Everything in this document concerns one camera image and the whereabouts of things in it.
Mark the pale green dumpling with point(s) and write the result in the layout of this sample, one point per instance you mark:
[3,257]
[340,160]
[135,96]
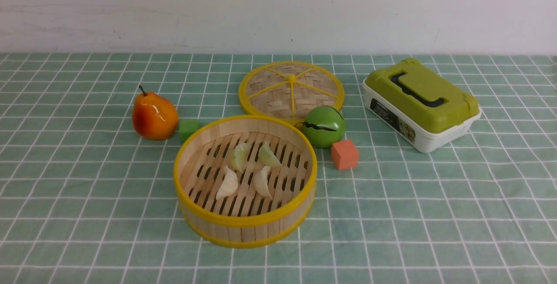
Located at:
[267,157]
[239,156]

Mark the white dumpling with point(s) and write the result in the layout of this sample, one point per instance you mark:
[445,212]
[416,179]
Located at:
[229,185]
[260,182]

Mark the woven bamboo steamer lid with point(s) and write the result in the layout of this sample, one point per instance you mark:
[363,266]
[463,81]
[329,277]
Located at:
[288,90]

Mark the bamboo steamer tray yellow rim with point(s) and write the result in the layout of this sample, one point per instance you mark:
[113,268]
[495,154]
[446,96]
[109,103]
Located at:
[245,219]

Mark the green round ball toy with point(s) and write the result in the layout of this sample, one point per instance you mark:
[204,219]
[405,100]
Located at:
[323,126]

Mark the orange foam cube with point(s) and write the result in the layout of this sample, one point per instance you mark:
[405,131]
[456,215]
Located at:
[344,154]

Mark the green foam cube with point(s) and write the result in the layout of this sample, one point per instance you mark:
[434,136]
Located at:
[186,128]

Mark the green checkered tablecloth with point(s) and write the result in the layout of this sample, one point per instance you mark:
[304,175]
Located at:
[85,200]

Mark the orange red toy pear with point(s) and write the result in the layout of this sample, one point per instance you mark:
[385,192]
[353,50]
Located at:
[154,117]

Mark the green lid white storage box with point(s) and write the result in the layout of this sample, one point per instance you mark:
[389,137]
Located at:
[427,110]

